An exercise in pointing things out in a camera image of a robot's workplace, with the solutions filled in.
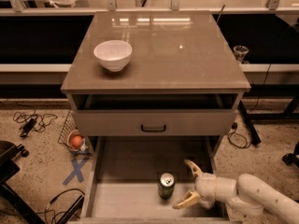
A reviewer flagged open middle drawer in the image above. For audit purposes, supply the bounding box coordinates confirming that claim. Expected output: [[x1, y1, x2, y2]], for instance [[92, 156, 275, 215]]
[[69, 136, 241, 224]]

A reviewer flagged top drawer with black handle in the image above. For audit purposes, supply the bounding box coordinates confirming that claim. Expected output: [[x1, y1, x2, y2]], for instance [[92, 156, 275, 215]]
[[72, 110, 237, 136]]

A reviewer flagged black cable on floor right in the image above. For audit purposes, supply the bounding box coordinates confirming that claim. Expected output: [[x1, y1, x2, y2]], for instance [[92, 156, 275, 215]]
[[227, 122, 252, 149]]

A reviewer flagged black cables lower left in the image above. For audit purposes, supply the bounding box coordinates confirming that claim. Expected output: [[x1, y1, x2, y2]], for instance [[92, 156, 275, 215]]
[[36, 188, 86, 224]]

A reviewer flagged black caster right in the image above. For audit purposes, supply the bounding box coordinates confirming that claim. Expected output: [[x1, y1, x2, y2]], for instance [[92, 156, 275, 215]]
[[282, 142, 299, 168]]

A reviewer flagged clear glass cup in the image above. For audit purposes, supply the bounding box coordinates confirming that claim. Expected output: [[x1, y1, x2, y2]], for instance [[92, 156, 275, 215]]
[[233, 45, 249, 63]]

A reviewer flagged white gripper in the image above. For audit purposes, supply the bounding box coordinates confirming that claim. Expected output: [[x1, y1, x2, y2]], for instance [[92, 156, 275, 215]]
[[172, 159, 237, 209]]

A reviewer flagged black table leg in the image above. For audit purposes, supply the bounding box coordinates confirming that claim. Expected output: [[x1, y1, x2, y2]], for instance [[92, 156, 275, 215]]
[[238, 101, 261, 146]]

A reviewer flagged black office chair base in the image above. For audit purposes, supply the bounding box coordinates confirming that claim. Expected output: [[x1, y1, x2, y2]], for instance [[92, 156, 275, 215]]
[[0, 140, 46, 224]]

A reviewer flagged orange ball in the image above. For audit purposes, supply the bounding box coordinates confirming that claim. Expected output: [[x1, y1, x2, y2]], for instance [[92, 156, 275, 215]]
[[71, 135, 82, 148]]

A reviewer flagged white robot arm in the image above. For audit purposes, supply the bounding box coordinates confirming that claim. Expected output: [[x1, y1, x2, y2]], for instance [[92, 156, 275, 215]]
[[173, 160, 299, 224]]

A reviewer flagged blue tape cross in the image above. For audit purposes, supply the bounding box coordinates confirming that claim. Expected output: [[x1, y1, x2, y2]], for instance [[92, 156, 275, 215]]
[[63, 157, 89, 186]]

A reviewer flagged white ceramic bowl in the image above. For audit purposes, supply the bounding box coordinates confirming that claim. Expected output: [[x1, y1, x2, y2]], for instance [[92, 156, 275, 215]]
[[93, 40, 133, 72]]

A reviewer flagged wire basket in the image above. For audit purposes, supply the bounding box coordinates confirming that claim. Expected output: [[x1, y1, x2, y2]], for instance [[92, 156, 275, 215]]
[[58, 112, 90, 155]]

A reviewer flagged black power adapter with cable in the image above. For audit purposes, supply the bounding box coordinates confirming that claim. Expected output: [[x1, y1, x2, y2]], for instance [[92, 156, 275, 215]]
[[13, 105, 58, 138]]

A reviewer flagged green soda can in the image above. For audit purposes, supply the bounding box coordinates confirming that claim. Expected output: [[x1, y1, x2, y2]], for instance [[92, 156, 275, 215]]
[[158, 173, 176, 200]]

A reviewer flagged grey drawer cabinet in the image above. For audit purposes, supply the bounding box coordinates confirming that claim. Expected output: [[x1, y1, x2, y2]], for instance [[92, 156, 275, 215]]
[[60, 10, 252, 224]]

